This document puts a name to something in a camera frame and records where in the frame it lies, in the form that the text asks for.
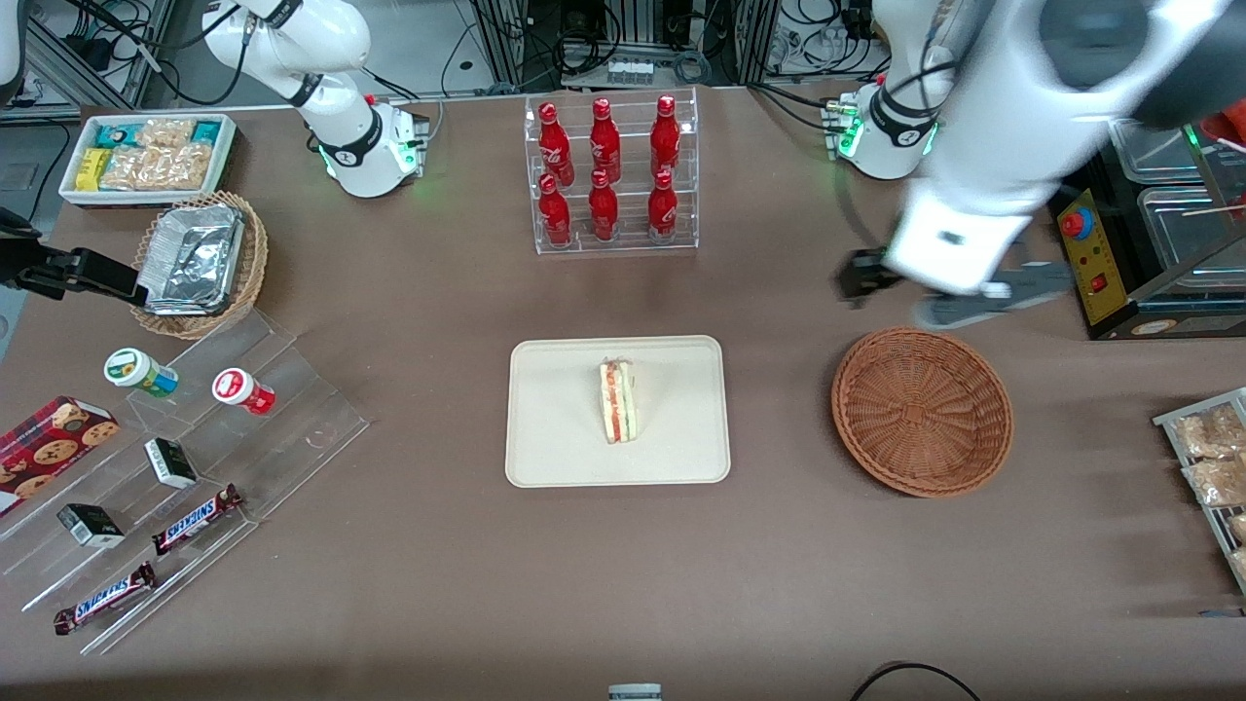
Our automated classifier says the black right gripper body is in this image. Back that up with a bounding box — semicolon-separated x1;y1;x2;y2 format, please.
0;237;74;300

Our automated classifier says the triangular sandwich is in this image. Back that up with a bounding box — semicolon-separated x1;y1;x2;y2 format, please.
598;356;641;445

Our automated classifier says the aluminium foil tray stack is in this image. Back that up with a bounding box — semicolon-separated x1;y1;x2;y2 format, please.
136;204;246;317

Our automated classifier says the light wicker basket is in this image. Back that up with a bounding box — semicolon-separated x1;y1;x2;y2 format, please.
129;190;270;341

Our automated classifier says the brown round wicker basket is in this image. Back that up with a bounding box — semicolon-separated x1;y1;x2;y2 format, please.
830;327;1015;498

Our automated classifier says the metal snack rack tray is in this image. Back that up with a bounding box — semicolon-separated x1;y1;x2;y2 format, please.
1153;387;1246;595

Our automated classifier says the cream rectangular serving tray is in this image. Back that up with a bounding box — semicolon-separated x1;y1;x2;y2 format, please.
504;335;732;488

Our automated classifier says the white plastic snack bin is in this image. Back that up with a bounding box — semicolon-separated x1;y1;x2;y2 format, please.
58;113;238;207

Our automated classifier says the green lidded spread cup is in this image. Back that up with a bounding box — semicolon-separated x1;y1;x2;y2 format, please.
103;348;180;398

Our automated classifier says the clear rice cracker bag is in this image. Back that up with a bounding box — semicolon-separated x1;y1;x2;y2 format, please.
165;144;215;191
100;146;176;191
136;118;199;150

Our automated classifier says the yellow black control box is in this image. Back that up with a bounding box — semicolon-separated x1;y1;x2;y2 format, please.
1049;146;1140;340

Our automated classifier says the red lidded yogurt cup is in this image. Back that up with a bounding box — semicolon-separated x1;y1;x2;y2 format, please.
211;368;276;416

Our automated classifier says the red tartan cookie box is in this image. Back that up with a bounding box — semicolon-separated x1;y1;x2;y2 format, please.
0;395;122;517

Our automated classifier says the small black carton box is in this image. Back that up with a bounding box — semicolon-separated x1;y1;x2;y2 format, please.
144;437;199;490
56;502;127;549

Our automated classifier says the red cola bottle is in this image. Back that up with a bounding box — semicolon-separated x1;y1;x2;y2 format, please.
650;94;681;179
588;168;620;242
589;97;622;184
537;101;575;188
538;173;572;247
647;168;679;240

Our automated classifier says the clear plastic container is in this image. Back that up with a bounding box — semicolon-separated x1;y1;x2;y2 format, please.
1137;185;1246;269
1110;117;1208;186

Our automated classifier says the clear acrylic bottle rack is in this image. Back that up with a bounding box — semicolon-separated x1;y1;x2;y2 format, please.
524;86;700;256

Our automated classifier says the clear acrylic stepped display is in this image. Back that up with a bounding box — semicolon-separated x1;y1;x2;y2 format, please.
0;307;371;656

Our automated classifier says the Snickers chocolate bar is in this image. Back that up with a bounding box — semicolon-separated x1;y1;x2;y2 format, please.
151;484;244;557
53;562;158;636

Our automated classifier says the red plastic object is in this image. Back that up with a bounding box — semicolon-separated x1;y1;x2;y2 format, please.
1199;112;1246;152

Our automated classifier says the black looped cable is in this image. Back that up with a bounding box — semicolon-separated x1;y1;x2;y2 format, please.
850;662;982;701

